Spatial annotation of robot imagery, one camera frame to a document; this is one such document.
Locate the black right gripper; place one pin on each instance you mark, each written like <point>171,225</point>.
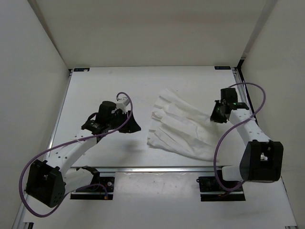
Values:
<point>213,117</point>

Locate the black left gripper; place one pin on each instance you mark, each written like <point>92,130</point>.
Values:
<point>130,126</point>

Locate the white pleated skirt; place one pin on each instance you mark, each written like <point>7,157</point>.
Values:
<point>178,127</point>

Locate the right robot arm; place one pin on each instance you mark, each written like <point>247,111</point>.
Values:
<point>262,158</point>

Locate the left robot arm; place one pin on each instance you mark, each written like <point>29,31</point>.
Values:
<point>50,180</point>

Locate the blue right corner label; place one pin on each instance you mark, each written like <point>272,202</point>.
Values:
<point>222,68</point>

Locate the blue corner label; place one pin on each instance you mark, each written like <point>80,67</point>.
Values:
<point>81,69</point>
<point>222,68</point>

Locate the blue left corner label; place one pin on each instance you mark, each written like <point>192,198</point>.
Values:
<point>81,69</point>

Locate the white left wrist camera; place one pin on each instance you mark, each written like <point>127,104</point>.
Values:
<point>122,104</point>

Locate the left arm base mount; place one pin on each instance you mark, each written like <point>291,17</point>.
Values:
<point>101,189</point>

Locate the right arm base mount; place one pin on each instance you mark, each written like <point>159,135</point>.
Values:
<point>211,191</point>

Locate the aluminium front table rail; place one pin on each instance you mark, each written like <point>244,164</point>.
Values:
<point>153,169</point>

